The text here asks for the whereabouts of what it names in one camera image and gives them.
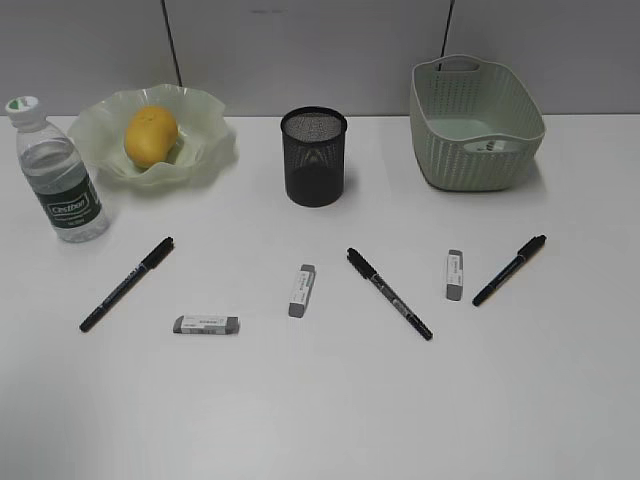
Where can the black marker pen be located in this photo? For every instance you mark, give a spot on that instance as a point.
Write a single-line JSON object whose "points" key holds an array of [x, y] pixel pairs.
{"points": [[368, 272], [150, 262], [522, 256]]}

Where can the waste paper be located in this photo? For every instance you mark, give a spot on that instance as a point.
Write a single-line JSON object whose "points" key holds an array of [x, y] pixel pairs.
{"points": [[493, 146]]}

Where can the yellow mango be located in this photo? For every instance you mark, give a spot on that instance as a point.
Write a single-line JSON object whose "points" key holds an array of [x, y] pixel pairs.
{"points": [[150, 135]]}

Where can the clear plastic water bottle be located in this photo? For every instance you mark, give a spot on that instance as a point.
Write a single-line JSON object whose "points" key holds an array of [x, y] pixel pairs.
{"points": [[53, 167]]}

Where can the grey white eraser middle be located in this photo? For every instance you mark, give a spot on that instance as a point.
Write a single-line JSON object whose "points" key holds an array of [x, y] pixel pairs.
{"points": [[303, 284]]}

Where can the grey white eraser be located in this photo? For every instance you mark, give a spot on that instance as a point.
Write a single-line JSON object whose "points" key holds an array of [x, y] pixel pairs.
{"points": [[206, 325], [454, 275], [303, 284]]}

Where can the black mesh pen holder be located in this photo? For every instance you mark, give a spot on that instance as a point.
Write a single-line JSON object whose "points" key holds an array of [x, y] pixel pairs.
{"points": [[313, 147]]}

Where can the grey white eraser right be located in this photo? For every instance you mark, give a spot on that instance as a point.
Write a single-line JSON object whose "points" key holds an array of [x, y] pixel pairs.
{"points": [[454, 275]]}

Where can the pale green wavy plate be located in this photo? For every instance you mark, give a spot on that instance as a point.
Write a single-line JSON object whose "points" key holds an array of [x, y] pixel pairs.
{"points": [[205, 143]]}

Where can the grey white eraser left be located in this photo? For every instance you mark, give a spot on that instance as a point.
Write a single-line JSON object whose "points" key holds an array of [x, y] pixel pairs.
{"points": [[206, 325]]}

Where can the pale green woven basket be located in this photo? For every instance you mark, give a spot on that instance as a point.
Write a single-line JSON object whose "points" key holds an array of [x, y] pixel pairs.
{"points": [[459, 99]]}

